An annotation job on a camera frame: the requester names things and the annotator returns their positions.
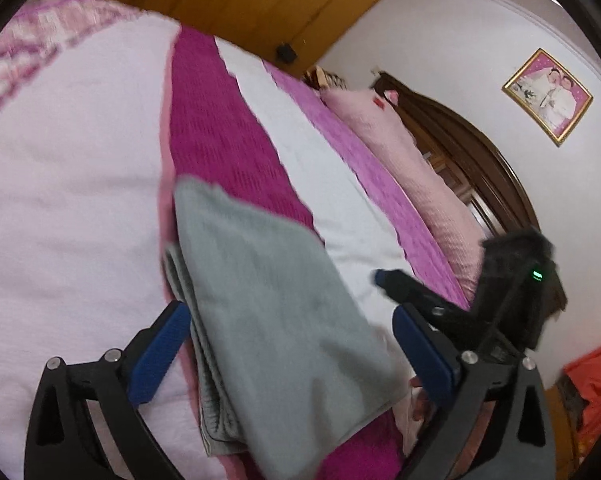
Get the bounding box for small black speaker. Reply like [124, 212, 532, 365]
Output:
[276, 44, 298, 65]

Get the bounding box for dark wooden headboard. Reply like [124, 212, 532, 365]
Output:
[373, 72, 540, 236]

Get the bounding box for framed wedding photo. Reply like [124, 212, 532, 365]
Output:
[502, 48, 593, 148]

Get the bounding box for orange cloth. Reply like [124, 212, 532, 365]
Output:
[564, 346, 601, 458]

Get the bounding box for pink fluffy pillow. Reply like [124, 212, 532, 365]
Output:
[320, 88, 485, 300]

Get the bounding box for grey pants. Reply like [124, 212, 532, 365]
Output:
[164, 177, 407, 479]

